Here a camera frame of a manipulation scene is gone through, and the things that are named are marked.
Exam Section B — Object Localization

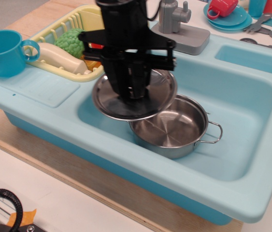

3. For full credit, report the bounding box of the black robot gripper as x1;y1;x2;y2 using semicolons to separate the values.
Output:
78;2;176;99

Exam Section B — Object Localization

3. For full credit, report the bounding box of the round steel pot lid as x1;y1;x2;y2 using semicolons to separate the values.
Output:
92;70;177;121

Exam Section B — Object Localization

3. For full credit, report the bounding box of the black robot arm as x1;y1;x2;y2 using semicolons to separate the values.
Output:
78;0;176;99

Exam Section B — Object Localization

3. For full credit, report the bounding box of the orange toy piece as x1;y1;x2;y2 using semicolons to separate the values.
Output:
82;55;101;71

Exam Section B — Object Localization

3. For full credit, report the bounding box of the red plastic cup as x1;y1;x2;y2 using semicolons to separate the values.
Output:
89;43;104;49

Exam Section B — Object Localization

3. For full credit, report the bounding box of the green toy artichoke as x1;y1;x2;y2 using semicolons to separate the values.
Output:
54;28;85;58

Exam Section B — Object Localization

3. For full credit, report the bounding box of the yellow dish rack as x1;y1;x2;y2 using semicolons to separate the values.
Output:
30;5;104;82

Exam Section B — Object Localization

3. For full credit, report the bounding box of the grey toy faucet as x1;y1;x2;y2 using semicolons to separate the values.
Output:
152;0;211;55

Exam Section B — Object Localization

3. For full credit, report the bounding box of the cream toy bottle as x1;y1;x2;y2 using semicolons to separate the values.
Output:
39;43;88;74

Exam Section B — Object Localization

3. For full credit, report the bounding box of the red mug on plates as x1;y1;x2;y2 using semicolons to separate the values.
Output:
206;0;238;20

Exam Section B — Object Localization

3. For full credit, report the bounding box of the dark toy ladle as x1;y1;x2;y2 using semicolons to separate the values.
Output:
239;38;272;52

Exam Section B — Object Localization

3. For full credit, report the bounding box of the teal plate top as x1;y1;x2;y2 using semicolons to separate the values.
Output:
203;4;247;27

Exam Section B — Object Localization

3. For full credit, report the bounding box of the teal plate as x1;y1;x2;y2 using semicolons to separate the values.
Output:
203;4;247;27
208;14;252;31

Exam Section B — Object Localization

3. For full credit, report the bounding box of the teal plastic mug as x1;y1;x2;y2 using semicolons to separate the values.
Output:
0;29;40;77

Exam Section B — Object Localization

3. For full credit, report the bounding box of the teal plate bottom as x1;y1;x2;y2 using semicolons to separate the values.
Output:
208;14;252;31

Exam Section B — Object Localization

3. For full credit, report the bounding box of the grey toy fork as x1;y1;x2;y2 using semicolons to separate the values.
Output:
243;13;272;33

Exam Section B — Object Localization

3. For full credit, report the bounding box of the teal cup background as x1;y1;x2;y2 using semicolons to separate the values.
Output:
248;0;267;17

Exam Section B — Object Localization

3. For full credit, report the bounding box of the light blue toy sink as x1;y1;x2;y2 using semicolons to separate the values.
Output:
0;35;272;225

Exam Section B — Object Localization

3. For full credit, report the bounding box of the orange tape piece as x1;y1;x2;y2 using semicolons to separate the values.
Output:
6;209;37;227

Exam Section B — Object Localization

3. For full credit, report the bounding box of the black device base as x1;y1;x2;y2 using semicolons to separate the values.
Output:
0;223;45;232

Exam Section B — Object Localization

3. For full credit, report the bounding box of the steel pot with handles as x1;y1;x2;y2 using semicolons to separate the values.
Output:
129;94;223;159

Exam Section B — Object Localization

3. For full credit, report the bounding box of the black braided cable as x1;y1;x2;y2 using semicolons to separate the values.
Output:
0;188;24;232

